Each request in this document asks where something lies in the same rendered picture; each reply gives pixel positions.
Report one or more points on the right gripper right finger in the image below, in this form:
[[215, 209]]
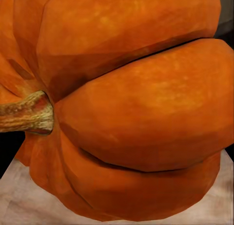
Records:
[[230, 151]]

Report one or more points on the pumpkin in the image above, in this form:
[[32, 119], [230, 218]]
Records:
[[125, 104]]

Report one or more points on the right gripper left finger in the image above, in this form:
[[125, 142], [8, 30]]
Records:
[[10, 143]]

